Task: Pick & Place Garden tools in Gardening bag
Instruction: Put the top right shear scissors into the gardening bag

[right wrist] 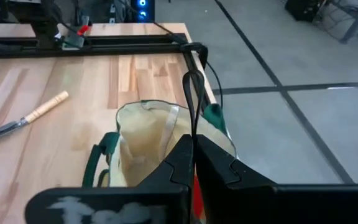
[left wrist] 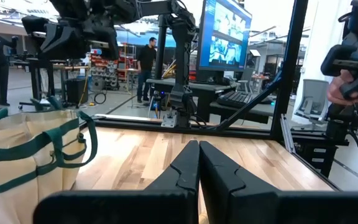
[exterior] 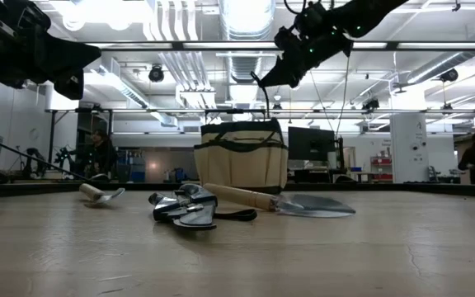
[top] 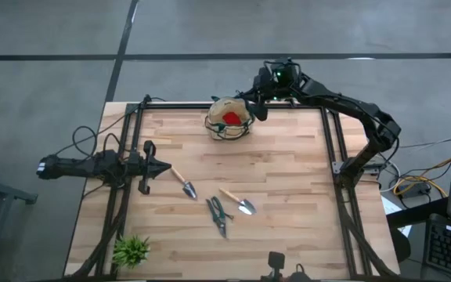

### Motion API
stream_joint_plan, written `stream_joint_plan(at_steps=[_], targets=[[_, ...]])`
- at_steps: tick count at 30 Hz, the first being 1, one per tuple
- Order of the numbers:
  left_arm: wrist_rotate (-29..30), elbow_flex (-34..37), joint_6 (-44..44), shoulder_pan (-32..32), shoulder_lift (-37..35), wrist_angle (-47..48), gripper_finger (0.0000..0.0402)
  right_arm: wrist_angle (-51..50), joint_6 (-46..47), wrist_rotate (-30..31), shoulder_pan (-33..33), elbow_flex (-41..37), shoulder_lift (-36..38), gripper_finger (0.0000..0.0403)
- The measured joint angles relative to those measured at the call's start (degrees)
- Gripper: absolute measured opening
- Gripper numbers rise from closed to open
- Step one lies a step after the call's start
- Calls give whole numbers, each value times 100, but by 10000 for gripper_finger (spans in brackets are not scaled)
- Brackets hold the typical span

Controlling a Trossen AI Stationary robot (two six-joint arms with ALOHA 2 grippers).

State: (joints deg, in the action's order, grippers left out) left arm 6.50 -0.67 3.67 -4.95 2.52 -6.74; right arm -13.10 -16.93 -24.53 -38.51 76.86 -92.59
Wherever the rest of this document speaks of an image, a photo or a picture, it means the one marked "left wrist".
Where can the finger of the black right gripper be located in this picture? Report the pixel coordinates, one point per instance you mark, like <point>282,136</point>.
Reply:
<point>102,34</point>
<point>64,43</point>

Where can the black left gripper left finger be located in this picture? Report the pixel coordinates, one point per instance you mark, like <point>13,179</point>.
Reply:
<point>166,202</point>

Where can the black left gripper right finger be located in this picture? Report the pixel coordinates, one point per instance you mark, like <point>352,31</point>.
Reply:
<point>244,205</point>

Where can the beige canvas bag green trim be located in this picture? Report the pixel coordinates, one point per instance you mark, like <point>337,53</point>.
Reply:
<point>14,174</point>

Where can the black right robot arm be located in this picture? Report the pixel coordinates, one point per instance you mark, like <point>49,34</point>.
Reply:
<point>182,62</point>

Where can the shelf with red bins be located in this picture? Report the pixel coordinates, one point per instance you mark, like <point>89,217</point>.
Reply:
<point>104,67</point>

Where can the black-legged work table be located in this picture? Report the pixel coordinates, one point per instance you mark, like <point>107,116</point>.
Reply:
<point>39,77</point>

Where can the black waste bin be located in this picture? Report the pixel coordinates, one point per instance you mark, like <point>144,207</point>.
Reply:
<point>76,90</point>

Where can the black drawer cabinet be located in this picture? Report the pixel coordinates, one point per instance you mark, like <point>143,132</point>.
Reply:
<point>317,155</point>

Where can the black computer keyboard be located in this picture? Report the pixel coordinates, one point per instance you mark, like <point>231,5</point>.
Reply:
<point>238,98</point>

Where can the black computer desk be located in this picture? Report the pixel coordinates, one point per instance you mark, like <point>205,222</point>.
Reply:
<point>204,88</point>

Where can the grey computer monitor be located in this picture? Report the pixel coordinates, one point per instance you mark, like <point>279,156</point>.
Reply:
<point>225,37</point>

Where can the grey office chair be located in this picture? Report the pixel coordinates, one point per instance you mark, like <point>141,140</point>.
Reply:
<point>315,96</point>

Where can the person's hand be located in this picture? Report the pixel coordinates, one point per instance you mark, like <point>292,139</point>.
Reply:
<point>336,90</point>

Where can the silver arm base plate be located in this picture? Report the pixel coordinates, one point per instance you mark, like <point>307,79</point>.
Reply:
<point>169,121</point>

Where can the black aluminium table frame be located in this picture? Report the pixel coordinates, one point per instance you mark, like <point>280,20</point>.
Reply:
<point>287,62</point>

